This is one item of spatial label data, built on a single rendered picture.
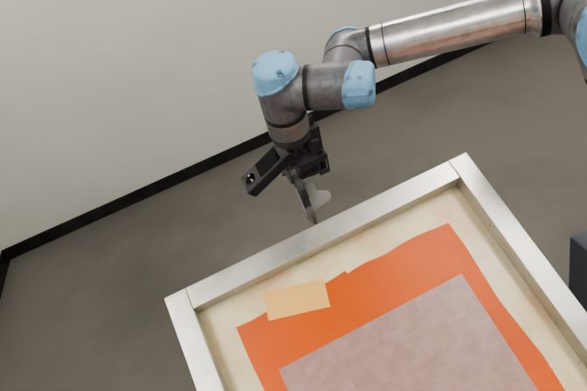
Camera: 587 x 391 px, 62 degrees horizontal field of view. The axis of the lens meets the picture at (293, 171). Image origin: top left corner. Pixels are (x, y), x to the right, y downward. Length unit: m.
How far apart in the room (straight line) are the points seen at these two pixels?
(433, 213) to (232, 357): 0.42
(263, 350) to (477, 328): 0.34
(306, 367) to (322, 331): 0.06
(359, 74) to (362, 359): 0.45
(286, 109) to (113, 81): 3.29
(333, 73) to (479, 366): 0.51
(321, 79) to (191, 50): 3.28
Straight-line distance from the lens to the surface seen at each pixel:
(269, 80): 0.76
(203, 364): 0.82
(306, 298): 0.84
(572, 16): 0.80
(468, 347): 0.86
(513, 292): 0.90
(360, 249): 0.87
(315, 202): 0.95
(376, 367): 0.83
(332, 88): 0.76
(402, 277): 0.86
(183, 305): 0.84
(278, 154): 0.89
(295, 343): 0.83
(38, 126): 4.17
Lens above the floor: 2.09
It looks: 32 degrees down
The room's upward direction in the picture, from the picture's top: 20 degrees counter-clockwise
